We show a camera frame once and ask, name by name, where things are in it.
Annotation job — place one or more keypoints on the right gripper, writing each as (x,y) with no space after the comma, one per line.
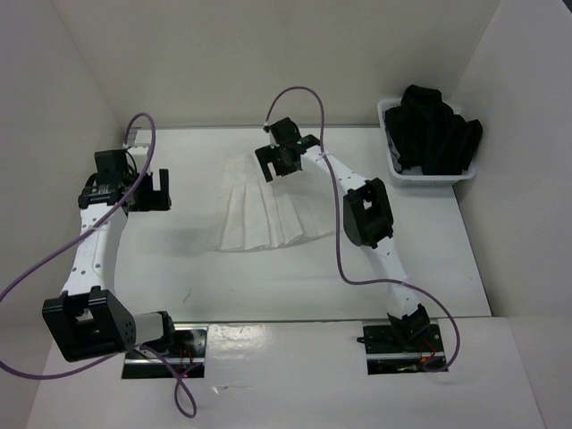
(266,155)

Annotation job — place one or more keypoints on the black skirt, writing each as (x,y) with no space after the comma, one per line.
(427,133)

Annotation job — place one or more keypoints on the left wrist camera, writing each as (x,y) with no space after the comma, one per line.
(136,143)

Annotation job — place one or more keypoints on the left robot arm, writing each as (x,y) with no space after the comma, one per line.
(87,320)

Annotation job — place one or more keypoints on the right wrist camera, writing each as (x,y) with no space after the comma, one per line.
(267,130)

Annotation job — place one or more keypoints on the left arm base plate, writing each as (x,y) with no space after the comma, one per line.
(186,356)

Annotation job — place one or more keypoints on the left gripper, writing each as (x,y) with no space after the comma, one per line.
(156,200)

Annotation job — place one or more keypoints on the white plastic basket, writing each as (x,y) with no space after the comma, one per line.
(413,178)

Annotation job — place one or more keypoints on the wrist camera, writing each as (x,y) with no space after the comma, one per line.
(267,130)
(136,143)

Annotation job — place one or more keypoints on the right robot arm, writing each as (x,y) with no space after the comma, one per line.
(363,215)

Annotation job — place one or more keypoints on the white pleated skirt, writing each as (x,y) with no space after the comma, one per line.
(253,215)

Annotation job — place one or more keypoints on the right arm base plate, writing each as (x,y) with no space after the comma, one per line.
(384,355)

